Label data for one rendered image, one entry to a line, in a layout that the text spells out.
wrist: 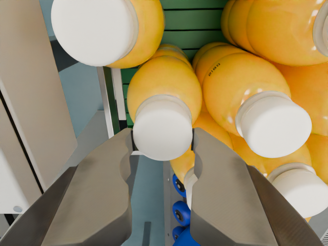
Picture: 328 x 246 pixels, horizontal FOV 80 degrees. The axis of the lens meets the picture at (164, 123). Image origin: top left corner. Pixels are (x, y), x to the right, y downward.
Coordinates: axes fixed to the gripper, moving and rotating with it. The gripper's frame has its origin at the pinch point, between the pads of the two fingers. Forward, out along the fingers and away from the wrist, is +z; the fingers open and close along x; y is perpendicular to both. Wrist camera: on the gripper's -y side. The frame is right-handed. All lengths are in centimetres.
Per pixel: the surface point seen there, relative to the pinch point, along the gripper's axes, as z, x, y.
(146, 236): 96, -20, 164
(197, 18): 19.1, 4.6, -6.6
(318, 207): -0.8, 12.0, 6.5
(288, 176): 0.3, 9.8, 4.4
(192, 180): 0.3, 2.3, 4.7
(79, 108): 110, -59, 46
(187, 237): 8.4, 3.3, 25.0
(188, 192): -0.3, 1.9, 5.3
